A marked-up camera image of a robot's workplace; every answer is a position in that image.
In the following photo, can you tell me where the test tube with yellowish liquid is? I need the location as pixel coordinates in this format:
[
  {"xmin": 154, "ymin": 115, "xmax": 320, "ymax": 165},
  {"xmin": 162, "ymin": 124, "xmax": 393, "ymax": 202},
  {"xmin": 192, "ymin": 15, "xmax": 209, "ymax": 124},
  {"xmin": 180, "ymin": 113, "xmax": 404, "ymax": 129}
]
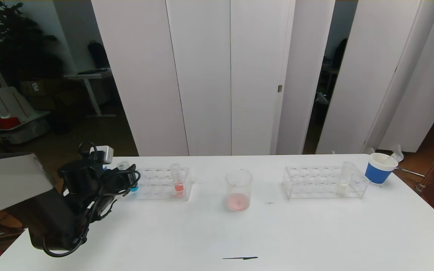
[{"xmin": 337, "ymin": 161, "xmax": 354, "ymax": 196}]

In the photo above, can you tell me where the dark office chair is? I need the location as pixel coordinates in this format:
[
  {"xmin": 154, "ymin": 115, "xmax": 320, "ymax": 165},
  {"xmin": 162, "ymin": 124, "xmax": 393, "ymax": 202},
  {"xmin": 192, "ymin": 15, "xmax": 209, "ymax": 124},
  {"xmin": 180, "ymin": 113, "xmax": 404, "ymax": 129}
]
[{"xmin": 332, "ymin": 38, "xmax": 349, "ymax": 70}]

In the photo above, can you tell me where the white machine base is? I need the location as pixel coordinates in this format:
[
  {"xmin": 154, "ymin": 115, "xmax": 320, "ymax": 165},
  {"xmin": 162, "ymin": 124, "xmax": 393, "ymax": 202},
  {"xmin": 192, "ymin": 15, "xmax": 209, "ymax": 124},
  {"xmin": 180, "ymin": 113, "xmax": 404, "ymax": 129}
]
[{"xmin": 0, "ymin": 86, "xmax": 52, "ymax": 145}]

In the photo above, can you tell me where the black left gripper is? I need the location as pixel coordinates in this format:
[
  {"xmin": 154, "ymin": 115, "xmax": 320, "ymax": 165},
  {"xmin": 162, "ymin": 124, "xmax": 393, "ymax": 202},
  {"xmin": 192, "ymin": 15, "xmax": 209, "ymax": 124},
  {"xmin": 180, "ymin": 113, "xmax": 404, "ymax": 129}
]
[{"xmin": 102, "ymin": 164, "xmax": 138, "ymax": 195}]

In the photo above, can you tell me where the clear acrylic tube rack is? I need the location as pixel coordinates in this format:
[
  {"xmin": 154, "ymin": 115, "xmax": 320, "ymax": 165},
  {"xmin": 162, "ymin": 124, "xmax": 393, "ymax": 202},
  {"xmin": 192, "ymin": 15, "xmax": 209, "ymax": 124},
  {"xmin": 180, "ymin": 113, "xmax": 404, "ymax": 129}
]
[
  {"xmin": 127, "ymin": 166, "xmax": 195, "ymax": 202},
  {"xmin": 282, "ymin": 166, "xmax": 369, "ymax": 200}
]

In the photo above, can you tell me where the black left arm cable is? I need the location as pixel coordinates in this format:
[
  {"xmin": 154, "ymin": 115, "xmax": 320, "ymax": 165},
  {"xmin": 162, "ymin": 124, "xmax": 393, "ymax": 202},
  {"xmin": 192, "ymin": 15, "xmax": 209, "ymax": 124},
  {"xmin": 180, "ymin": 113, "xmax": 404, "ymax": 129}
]
[{"xmin": 43, "ymin": 142, "xmax": 142, "ymax": 258}]

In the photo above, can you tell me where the green potted plant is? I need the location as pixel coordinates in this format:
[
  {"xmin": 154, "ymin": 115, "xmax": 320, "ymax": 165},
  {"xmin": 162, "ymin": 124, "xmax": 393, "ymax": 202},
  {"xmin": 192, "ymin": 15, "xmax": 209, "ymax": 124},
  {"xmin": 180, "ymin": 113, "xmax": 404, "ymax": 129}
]
[{"xmin": 0, "ymin": 0, "xmax": 64, "ymax": 81}]

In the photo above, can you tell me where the black backpack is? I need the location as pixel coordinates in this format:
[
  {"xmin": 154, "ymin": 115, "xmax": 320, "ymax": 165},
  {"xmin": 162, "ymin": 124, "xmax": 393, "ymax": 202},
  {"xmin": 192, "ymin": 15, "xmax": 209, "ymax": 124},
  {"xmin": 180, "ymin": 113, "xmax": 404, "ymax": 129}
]
[{"xmin": 88, "ymin": 40, "xmax": 110, "ymax": 69}]

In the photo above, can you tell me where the test tube with blue liquid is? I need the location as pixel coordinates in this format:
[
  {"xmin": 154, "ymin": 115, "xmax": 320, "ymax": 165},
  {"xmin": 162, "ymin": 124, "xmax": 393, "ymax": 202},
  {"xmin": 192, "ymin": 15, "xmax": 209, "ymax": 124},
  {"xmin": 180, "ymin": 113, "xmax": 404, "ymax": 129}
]
[{"xmin": 117, "ymin": 161, "xmax": 140, "ymax": 193}]

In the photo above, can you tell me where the metal chair base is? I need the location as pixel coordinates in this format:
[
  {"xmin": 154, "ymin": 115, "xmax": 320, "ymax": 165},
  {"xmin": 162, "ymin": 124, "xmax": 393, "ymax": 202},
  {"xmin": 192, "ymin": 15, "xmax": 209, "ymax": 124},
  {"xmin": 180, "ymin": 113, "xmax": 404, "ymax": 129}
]
[{"xmin": 0, "ymin": 213, "xmax": 27, "ymax": 260}]

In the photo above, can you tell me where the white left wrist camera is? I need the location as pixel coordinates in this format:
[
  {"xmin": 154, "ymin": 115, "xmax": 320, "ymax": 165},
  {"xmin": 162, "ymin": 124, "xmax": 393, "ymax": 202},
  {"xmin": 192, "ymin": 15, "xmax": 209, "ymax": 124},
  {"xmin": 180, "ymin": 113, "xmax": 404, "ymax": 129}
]
[{"xmin": 89, "ymin": 146, "xmax": 114, "ymax": 164}]

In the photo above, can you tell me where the clear conical test tube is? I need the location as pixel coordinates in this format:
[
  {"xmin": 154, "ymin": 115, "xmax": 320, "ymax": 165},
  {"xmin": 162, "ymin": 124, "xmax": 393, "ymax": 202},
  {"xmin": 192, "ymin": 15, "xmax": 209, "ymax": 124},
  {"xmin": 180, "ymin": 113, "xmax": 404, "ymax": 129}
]
[{"xmin": 382, "ymin": 145, "xmax": 404, "ymax": 164}]

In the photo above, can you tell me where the white folding screen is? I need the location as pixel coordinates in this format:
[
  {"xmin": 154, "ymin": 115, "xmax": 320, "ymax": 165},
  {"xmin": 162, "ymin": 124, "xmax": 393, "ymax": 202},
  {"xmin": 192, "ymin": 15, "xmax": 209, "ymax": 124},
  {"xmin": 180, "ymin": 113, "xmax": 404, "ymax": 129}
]
[
  {"xmin": 91, "ymin": 0, "xmax": 337, "ymax": 157},
  {"xmin": 316, "ymin": 0, "xmax": 434, "ymax": 162}
]

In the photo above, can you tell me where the test tube with red liquid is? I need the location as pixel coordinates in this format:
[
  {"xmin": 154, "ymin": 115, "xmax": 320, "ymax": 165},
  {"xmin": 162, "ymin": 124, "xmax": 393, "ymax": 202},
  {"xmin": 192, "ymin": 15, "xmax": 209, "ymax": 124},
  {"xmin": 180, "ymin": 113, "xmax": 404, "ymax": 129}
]
[{"xmin": 171, "ymin": 163, "xmax": 186, "ymax": 195}]

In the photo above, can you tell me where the clear plastic beaker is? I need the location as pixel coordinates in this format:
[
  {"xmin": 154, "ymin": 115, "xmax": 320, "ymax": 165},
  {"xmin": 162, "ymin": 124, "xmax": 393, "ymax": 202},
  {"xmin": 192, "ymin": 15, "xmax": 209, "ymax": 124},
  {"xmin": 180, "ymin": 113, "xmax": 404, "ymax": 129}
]
[{"xmin": 226, "ymin": 169, "xmax": 254, "ymax": 212}]

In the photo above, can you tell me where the white desk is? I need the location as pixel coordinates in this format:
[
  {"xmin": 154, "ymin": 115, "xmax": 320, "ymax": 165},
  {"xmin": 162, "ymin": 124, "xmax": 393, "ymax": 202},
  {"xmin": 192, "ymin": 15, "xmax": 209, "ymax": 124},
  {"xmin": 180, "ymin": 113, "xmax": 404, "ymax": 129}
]
[{"xmin": 64, "ymin": 69, "xmax": 116, "ymax": 118}]

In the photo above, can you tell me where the brown cardboard box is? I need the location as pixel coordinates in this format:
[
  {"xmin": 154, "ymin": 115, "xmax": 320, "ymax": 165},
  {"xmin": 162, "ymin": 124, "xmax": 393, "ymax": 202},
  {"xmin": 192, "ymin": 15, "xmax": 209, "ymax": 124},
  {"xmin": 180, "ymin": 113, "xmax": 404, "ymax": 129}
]
[{"xmin": 20, "ymin": 78, "xmax": 57, "ymax": 110}]

